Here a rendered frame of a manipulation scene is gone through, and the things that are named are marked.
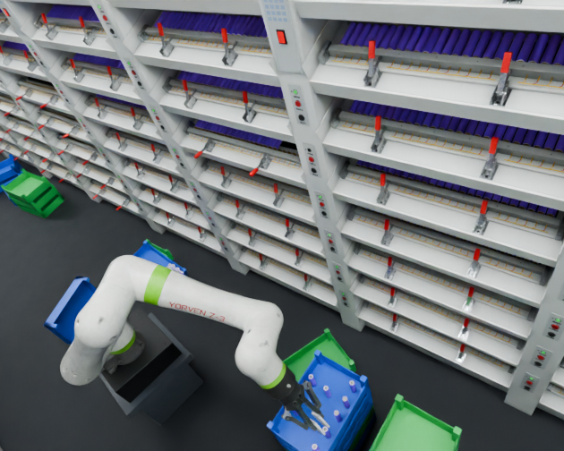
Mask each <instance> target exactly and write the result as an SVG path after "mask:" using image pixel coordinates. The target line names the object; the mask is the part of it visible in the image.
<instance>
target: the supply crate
mask: <svg viewBox="0 0 564 451"><path fill-rule="evenodd" d="M314 356H315V357H314V358H313V360H312V362H311V363H310V365H309V366H308V368H307V369H306V371H305V372H304V374H303V375H302V377H301V378H300V379H299V381H298V383H299V384H301V385H302V384H303V381H304V380H307V381H309V382H310V380H309V378H308V376H309V375H310V374H312V375H313V376H314V378H315V380H316V383H317V385H316V386H315V387H312V389H313V391H314V393H315V394H316V396H317V397H318V398H319V400H320V402H321V404H322V406H321V408H320V411H321V413H322V414H323V415H324V418H323V420H324V421H325V422H326V423H327V424H328V425H329V426H330V427H329V428H328V429H329V432H330V434H331V437H330V438H326V436H324V435H322V434H320V433H319V432H318V431H317V430H316V431H314V430H312V429H311V428H310V427H308V430H305V429H303V428H301V427H300V426H298V425H296V424H295V423H293V422H292V421H286V420H284V419H282V418H281V415H282V414H284V412H285V409H284V407H283V405H282V407H281V409H280V410H279V412H278V414H277V415H276V417H275V418H274V420H273V421H269V423H268V424H267V427H268V428H269V430H270V431H271V433H272V434H274V435H275V436H276V437H278V438H279V439H281V440H282V441H283V442H285V443H286V444H288V445H289V446H290V447H291V448H293V449H294V450H295V451H313V450H312V444H317V446H318V447H319V449H320V451H334V449H335V448H336V446H337V444H338V441H339V440H340V439H341V437H342V435H343V434H344V432H345V430H346V428H347V426H348V424H349V422H350V421H351V420H352V418H353V416H354V414H355V412H356V410H357V408H358V406H359V405H360V403H361V402H362V400H363V398H364V396H365V394H366V393H367V391H368V389H369V387H370V386H369V382H368V378H367V377H365V376H364V375H362V376H359V375H357V374H356V373H354V372H352V371H351V370H349V369H347V368H345V367H343V366H342V365H340V364H338V363H336V362H334V361H332V360H331V359H329V358H328V357H326V356H324V355H322V353H321V351H319V350H316V351H315V353H314ZM350 380H353V381H354V382H355V386H356V392H355V393H353V392H352V391H351V387H350V385H349V381H350ZM324 386H328V387H329V390H330V393H331V397H330V398H327V397H326V394H325V392H324V390H323V387H324ZM343 396H347V398H348V401H349V403H350V407H349V408H348V409H347V408H345V406H344V403H343V400H342V397H343ZM301 407H302V408H303V411H304V412H305V413H306V415H307V416H308V417H309V418H310V419H311V420H313V421H315V422H316V423H317V424H318V425H319V426H320V427H321V428H323V427H324V425H322V424H321V423H320V422H319V421H318V420H317V419H316V418H315V417H314V416H313V415H312V410H311V409H309V408H308V407H307V406H306V405H305V404H302V405H301ZM336 410H338V411H339V413H340V415H341V418H342V422H337V420H336V418H335V415H334V411H336ZM289 412H290V413H291V415H292V417H294V418H296V419H297V420H298V421H300V422H302V423H303V420H302V418H301V417H300V416H299V415H298V416H295V415H294V413H293V412H292V411H289Z"/></svg>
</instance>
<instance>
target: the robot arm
mask: <svg viewBox="0 0 564 451"><path fill-rule="evenodd" d="M136 301H140V302H146V303H149V304H153V305H157V306H159V307H164V308H168V309H173V310H177V311H184V312H188V313H191V314H195V315H198V316H202V317H204V318H208V319H213V320H215V321H218V322H221V323H224V324H227V325H229V326H231V327H235V328H239V329H241V330H243V331H244V334H243V336H242V338H241V341H240V343H239V345H238V346H237V348H236V351H235V363H236V366H237V368H238V369H239V370H240V371H241V372H242V373H243V374H244V375H245V376H247V377H249V378H251V379H253V380H254V381H255V382H256V383H257V384H258V385H259V386H260V387H261V388H262V389H263V390H264V391H265V392H266V393H267V394H268V395H269V396H270V397H271V398H273V399H277V400H278V401H279V402H280V403H281V404H282V405H283V407H284V409H285V412H284V414H282V415H281V418H282V419H284V420H286V421H292V422H293V423H295V424H296V425H298V426H300V427H301V428H303V429H305V430H308V427H310V428H311V429H312V430H314V431H316V430H317V431H318V432H319V433H320V434H322V435H324V436H325V435H326V433H325V432H324V431H323V430H322V428H321V427H320V426H319V425H318V424H317V423H316V422H315V421H313V420H311V419H310V418H309V417H308V416H307V415H306V413H305V412H304V411H303V408H302V407H301V405H302V404H305V405H306V406H307V407H308V408H309V409H311V410H312V415H313V416H314V417H315V418H316V419H317V420H318V421H319V422H320V423H321V424H322V425H324V426H326V427H328V428H329V427H330V426H329V425H328V424H327V423H326V422H325V421H324V420H323V418H324V415H323V414H322V413H321V411H320V408H321V406H322V404H321V402H320V400H319V398H318V397H317V396H316V394H315V393H314V391H313V389H312V383H311V382H309V381H307V380H304V381H303V384H302V385H301V384H299V383H298V382H297V381H296V380H295V374H294V373H293V372H292V371H291V370H290V369H289V368H288V367H287V366H286V365H285V364H284V363H283V361H282V360H281V359H280V358H279V357H278V355H277V353H276V350H277V344H278V337H279V334H280V331H281V328H282V327H283V323H284V318H283V314H282V311H281V310H280V308H279V307H278V306H277V305H275V304H274V303H272V302H264V301H259V300H255V299H251V298H247V297H243V296H242V295H239V294H233V293H230V292H227V291H224V290H221V289H218V288H216V287H214V286H211V285H206V284H204V283H202V282H200V281H197V280H195V279H192V278H190V277H187V276H185V275H183V274H181V273H179V272H176V271H174V270H172V269H170V268H166V267H163V266H161V265H159V264H156V263H154V262H151V261H148V260H145V259H142V258H139V257H136V256H133V255H124V256H121V257H118V258H116V259H115V260H113V261H112V262H111V263H110V265H109V266H108V268H107V271H106V273H105V275H104V276H103V278H102V280H101V282H100V284H99V286H98V289H97V290H96V292H95V293H94V294H93V295H92V297H91V298H90V300H89V301H88V302H87V303H86V305H85V306H84V307H83V308H82V309H81V311H80V312H79V313H78V315H77V317H76V319H75V322H74V333H75V335H74V340H73V342H72V344H71V345H70V347H69V349H68V350H67V352H66V354H65V355H64V358H63V359H62V361H61V365H60V371H61V374H62V377H63V378H64V380H65V381H66V382H68V383H70V384H72V385H75V386H81V385H85V384H88V383H90V382H91V381H92V380H94V379H95V378H96V377H97V376H98V374H99V373H100V372H102V371H103V370H106V371H107V372H109V373H110V374H112V373H113V372H115V370H116V367H117V365H125V364H128V363H131V362H133V361H135V360H136V359H137V358H138V357H139V356H140V355H141V353H142V351H143V349H144V346H145V338H144V336H143V334H142V333H141V332H140V331H138V330H136V329H133V326H132V324H131V323H130V322H129V321H128V319H127V318H128V315H129V313H130V311H131V309H132V307H133V305H134V303H135V302H136ZM304 390H305V391H306V393H307V394H308V396H309V397H310V398H311V400H312V402H313V404H314V405H313V404H312V403H311V402H310V401H309V400H308V399H307V398H306V397H305V394H304ZM289 411H296V412H297V413H298V415H299V416H300V417H301V418H302V420H303V423H302V422H300V421H298V420H297V419H296V418H294V417H292V415H291V413H290V412H289Z"/></svg>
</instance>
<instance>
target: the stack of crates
mask: <svg viewBox="0 0 564 451"><path fill-rule="evenodd" d="M461 433H462V430H461V429H460V428H459V427H457V426H455V428H453V427H451V426H449V425H448V424H447V423H445V422H443V421H441V420H439V419H437V418H435V417H433V416H432V415H430V414H428V413H427V412H425V411H423V410H421V409H419V408H418V407H416V406H414V405H412V404H410V403H408V402H407V401H405V400H404V397H403V396H401V395H399V394H397V396H396V398H395V403H394V404H393V406H392V407H391V409H390V411H389V414H388V416H387V418H386V420H385V421H384V423H383V425H382V426H381V428H380V431H379V433H378V435H377V437H376V439H375V440H374V442H373V443H372V446H371V448H370V450H369V451H457V450H458V446H459V441H460V437H461Z"/></svg>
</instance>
